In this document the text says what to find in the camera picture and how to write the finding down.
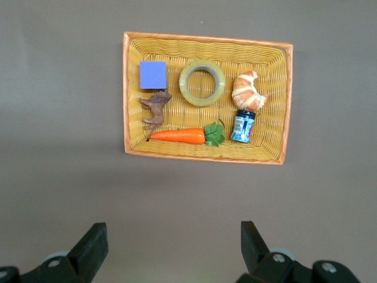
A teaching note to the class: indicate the purple foam block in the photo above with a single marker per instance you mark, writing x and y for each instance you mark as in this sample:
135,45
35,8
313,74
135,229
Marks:
153,75

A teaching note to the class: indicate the toy croissant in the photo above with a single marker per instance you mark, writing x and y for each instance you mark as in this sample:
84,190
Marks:
247,94

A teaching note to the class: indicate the brown toy lion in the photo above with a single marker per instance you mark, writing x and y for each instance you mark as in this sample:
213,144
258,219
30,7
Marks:
157,110

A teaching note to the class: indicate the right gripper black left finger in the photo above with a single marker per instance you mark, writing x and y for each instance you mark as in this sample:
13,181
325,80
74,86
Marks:
85,259

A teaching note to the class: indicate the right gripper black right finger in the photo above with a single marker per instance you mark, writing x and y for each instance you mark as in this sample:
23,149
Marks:
256,259

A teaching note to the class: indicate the yellow wicker basket orange rim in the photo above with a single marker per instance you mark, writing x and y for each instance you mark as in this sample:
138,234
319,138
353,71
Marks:
176,118

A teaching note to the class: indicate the clear yellowish tape roll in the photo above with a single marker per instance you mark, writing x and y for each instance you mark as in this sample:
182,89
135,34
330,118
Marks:
202,102

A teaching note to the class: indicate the orange toy carrot green leaves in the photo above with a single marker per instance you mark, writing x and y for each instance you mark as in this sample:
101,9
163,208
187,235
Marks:
182,135

